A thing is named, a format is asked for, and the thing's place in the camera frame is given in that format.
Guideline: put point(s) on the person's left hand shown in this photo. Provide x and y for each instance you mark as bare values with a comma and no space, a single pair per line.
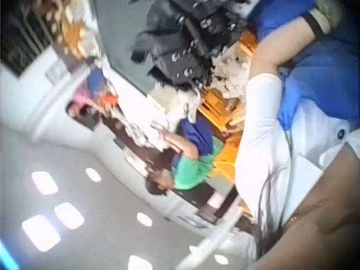
332,12

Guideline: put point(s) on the black wrist band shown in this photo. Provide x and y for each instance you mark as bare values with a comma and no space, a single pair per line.
314,24

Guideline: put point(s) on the blue cloth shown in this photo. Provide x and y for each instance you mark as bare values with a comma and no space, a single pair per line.
323,70

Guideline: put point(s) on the heap of white scraps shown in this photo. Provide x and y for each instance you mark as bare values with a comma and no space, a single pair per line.
232,73

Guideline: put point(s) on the pile of black garments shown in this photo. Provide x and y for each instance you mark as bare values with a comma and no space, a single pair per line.
191,36

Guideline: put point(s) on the orange wooden rack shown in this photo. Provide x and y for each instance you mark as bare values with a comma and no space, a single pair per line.
222,132

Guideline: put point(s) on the shelf with goods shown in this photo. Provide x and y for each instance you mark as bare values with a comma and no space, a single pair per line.
71,28

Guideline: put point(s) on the dark window grille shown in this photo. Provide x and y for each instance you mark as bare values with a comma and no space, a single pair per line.
21,42

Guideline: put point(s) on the group of ceiling lights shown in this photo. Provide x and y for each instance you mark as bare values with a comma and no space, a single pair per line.
42,230

